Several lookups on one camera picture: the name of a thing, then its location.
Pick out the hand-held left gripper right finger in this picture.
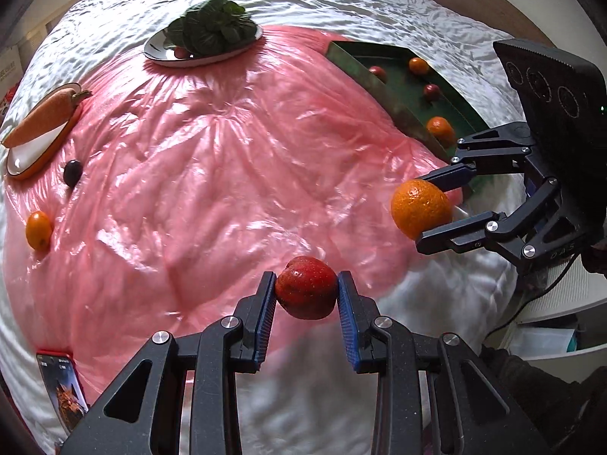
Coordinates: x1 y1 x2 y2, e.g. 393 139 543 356
337 271 553 455

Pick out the green tray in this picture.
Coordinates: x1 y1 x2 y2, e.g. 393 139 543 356
326 40 503 200

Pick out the white bed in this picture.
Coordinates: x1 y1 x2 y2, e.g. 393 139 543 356
0 0 536 455

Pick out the person's right forearm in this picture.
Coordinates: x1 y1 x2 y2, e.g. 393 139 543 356
582 239 607 276

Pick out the person's dark clothing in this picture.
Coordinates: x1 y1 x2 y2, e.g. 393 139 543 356
479 346 607 455

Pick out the small orange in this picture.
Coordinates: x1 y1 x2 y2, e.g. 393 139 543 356
26 211 53 250

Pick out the smartphone with red case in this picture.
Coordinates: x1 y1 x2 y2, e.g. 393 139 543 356
36 351 90 434

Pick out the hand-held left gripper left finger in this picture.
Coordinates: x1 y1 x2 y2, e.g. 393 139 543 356
59 271 278 455

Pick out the leafy green vegetable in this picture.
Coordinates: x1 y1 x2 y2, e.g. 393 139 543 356
168 0 254 55

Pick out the carrot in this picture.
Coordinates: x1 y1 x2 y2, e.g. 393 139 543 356
2 88 93 149

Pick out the wooden headboard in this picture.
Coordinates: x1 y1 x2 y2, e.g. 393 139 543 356
365 0 607 119

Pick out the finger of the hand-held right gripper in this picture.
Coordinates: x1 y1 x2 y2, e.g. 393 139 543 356
417 122 539 193
415 177 578 274

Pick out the orange rimmed oval plate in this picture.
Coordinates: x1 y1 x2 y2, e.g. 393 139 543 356
6 83 83 182

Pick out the pink plastic sheet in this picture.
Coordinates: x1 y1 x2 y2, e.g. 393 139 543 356
5 26 463 389

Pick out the red apple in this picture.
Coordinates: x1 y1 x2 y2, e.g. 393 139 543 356
275 256 338 320

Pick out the white storage box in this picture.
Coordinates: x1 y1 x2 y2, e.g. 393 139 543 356
484 246 607 357

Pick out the black cable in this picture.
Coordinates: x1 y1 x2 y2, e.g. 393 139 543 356
484 251 584 342

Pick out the white cardboard box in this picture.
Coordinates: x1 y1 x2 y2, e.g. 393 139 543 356
0 47 22 87

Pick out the white plate with dark rim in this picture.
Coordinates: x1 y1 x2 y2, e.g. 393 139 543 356
143 23 264 68

